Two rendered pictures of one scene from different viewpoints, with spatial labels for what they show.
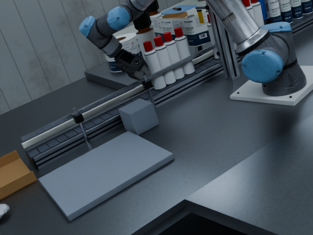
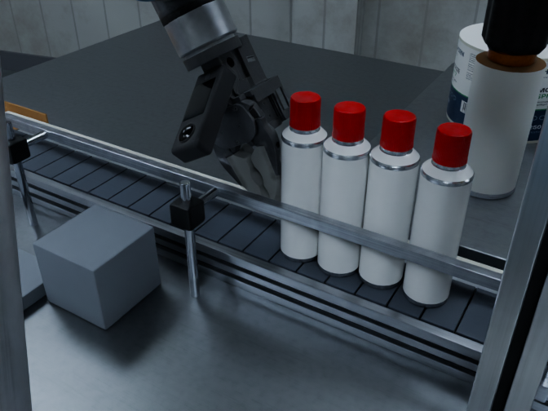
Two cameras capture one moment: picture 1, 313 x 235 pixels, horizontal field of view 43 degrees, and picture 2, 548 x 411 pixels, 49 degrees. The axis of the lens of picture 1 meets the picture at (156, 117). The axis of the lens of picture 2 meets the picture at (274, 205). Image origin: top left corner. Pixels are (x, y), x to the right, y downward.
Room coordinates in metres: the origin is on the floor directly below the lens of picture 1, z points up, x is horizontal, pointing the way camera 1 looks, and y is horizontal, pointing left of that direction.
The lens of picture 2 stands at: (1.24, -0.53, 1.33)
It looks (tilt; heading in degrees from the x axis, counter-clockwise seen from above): 33 degrees down; 57
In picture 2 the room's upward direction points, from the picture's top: straight up
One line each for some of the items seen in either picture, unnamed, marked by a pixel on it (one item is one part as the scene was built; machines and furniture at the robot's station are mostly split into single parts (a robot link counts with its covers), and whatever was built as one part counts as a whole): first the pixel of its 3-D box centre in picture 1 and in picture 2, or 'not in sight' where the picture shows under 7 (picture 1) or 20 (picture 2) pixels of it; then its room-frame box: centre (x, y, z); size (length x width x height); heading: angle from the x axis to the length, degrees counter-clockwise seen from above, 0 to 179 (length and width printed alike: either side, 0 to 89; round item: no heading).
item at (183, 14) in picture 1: (164, 21); not in sight; (3.34, -0.30, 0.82); 0.34 x 0.24 x 0.04; 132
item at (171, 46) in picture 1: (173, 56); (389, 201); (1.65, -0.15, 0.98); 0.05 x 0.05 x 0.20
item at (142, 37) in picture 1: (146, 38); (504, 87); (1.92, -0.07, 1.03); 0.09 x 0.09 x 0.30
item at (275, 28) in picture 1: (274, 43); not in sight; (1.28, -0.46, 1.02); 0.13 x 0.12 x 0.14; 144
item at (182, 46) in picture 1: (183, 51); (439, 218); (1.67, -0.20, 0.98); 0.05 x 0.05 x 0.20
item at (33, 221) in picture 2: (79, 127); (33, 169); (1.36, 0.28, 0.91); 0.07 x 0.03 x 0.17; 25
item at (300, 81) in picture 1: (281, 73); not in sight; (1.29, -0.47, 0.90); 0.15 x 0.15 x 0.10
